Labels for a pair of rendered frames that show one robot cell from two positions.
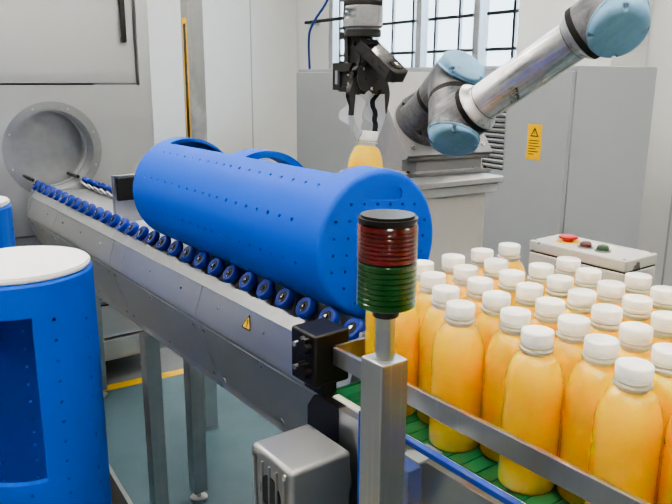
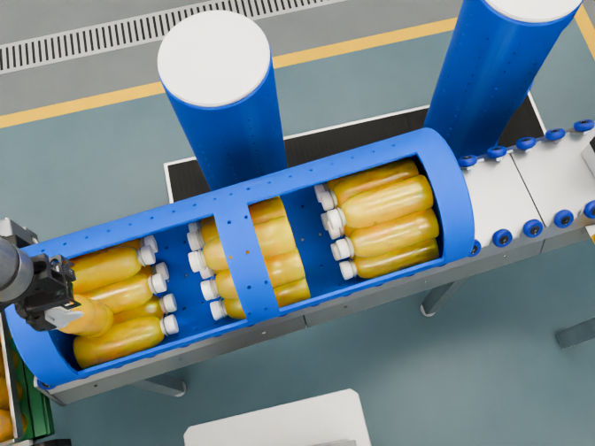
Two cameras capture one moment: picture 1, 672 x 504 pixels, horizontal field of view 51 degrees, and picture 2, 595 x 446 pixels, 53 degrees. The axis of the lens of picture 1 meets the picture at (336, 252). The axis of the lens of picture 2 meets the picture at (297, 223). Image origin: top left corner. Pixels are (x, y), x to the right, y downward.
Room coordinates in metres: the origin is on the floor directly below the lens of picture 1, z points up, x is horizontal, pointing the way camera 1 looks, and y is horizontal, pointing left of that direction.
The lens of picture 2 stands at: (1.90, -0.10, 2.26)
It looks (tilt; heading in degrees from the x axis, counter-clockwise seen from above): 70 degrees down; 116
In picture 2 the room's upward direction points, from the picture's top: 7 degrees counter-clockwise
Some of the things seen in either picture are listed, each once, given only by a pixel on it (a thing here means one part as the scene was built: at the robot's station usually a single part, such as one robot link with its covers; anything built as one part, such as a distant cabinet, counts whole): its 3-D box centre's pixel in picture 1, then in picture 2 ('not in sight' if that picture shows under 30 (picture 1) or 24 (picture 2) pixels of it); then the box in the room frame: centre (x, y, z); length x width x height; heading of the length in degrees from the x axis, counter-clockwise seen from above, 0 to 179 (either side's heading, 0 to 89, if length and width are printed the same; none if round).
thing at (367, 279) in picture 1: (386, 282); not in sight; (0.72, -0.05, 1.18); 0.06 x 0.06 x 0.05
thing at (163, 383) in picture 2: not in sight; (156, 381); (1.34, -0.13, 0.31); 0.06 x 0.06 x 0.63; 37
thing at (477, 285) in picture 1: (480, 286); not in sight; (1.01, -0.22, 1.09); 0.04 x 0.04 x 0.02
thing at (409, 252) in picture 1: (387, 241); not in sight; (0.72, -0.05, 1.23); 0.06 x 0.06 x 0.04
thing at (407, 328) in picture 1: (395, 351); not in sight; (1.00, -0.09, 0.99); 0.07 x 0.07 x 0.19
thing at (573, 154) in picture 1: (432, 205); not in sight; (3.78, -0.53, 0.72); 2.15 x 0.54 x 1.45; 32
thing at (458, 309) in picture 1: (460, 310); not in sight; (0.90, -0.17, 1.09); 0.04 x 0.04 x 0.02
